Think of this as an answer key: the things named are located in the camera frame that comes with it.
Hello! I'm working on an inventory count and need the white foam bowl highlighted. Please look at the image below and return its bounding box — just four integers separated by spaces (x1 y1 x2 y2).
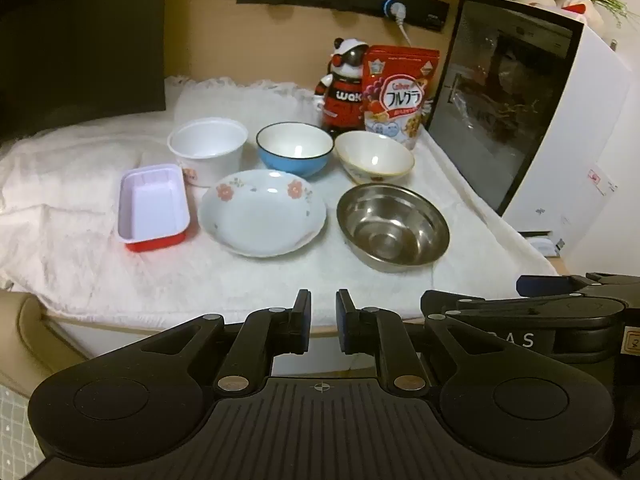
167 117 249 188

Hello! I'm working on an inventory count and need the red black robot figurine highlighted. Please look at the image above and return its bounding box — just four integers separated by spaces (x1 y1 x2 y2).
314 36 372 136

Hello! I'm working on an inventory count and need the white mini fridge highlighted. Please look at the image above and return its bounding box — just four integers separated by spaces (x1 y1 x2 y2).
426 0 634 234

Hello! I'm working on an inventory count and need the white floral plate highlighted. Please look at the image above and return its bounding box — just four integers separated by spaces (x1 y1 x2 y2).
197 169 328 259

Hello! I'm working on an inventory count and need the dark screen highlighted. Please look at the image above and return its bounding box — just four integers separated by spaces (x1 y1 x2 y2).
0 0 169 143

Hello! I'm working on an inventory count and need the white power plug with cable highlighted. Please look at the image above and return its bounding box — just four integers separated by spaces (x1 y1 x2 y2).
382 0 415 49

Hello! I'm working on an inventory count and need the beige chair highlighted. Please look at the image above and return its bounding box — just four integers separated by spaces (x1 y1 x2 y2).
0 289 93 397

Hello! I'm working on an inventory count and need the white packet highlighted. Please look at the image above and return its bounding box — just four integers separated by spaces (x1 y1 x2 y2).
522 231 567 259

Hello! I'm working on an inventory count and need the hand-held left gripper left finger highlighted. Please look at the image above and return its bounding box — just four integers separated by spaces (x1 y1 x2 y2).
90 288 312 394

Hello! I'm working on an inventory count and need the red cereal bag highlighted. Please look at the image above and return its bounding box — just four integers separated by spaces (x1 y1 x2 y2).
361 45 441 152

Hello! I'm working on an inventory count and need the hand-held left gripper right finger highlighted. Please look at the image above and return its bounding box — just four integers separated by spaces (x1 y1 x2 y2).
336 288 551 394

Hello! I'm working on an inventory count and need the blue enamel bowl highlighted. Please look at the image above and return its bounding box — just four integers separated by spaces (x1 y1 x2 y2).
256 122 335 180

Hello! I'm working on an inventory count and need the white fluffy blanket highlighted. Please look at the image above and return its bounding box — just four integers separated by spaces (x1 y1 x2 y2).
0 75 561 335

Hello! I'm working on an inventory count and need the grey patterned cloth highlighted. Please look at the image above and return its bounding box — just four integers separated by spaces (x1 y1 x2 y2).
0 384 47 480

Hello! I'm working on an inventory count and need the red and white tray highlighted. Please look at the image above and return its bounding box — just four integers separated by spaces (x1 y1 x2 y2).
116 162 193 253

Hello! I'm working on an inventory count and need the cream floral bowl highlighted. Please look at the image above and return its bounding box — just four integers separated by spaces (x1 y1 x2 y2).
334 131 416 186

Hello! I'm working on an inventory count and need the stainless steel bowl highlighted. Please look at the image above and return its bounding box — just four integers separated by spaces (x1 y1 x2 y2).
336 183 450 274

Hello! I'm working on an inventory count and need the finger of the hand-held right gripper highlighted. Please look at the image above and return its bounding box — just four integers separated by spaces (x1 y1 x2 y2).
516 272 640 302
420 290 488 322

